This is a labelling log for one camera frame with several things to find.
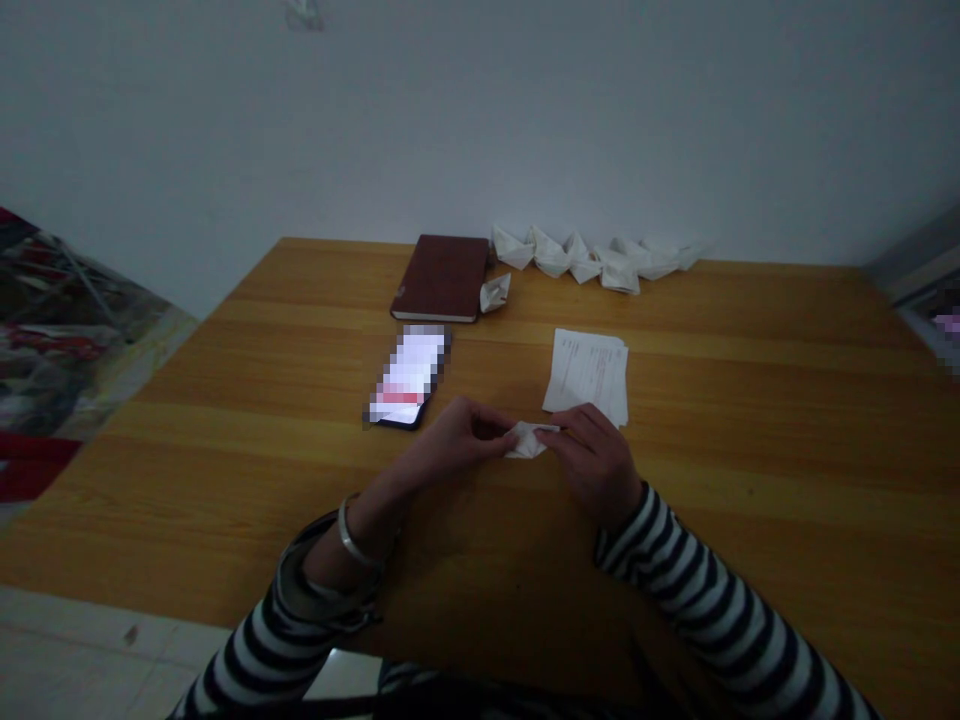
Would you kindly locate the clear plastic wall hook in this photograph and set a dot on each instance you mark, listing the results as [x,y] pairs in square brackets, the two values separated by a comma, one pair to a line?
[304,15]

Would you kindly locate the person's right fingers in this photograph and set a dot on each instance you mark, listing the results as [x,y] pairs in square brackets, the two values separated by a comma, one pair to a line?
[574,435]

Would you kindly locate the person's body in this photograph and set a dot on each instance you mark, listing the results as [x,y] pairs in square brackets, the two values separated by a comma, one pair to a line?
[465,697]

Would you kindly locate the stack of printed paper sheets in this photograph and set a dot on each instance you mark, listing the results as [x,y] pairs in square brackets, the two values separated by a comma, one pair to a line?
[586,371]

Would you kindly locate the person's left fingers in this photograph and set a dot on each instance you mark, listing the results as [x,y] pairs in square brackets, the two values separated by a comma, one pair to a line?
[484,431]

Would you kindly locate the brown hardcover notebook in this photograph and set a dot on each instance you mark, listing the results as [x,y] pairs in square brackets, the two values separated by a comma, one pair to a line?
[442,277]

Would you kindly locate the white paper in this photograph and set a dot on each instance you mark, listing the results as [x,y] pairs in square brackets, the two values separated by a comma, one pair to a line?
[529,441]

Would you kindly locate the red cloth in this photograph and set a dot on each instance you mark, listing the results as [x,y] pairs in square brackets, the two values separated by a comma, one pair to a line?
[30,465]

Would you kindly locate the small white origami boat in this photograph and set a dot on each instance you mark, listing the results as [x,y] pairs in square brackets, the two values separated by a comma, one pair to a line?
[495,294]

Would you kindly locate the grey furniture edge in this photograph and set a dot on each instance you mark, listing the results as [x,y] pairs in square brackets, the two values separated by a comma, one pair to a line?
[926,285]

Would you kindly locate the cluttered patterned cloth pile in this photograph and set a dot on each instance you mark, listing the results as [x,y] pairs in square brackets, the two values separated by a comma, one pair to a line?
[67,330]

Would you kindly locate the row of white paper boats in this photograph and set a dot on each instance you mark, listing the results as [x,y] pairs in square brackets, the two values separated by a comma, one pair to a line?
[600,259]

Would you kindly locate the person's right hand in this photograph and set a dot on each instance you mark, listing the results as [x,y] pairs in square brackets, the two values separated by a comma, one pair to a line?
[600,465]

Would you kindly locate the person's left hand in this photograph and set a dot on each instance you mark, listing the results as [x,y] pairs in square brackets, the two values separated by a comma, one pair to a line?
[439,450]

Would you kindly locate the black smartphone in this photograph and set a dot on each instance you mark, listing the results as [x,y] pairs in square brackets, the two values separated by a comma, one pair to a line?
[411,379]

